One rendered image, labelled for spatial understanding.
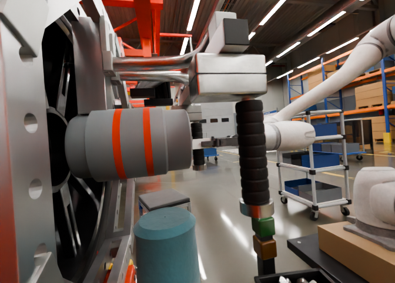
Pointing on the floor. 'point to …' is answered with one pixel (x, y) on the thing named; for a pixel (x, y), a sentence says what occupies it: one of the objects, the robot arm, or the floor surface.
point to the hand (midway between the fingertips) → (198, 143)
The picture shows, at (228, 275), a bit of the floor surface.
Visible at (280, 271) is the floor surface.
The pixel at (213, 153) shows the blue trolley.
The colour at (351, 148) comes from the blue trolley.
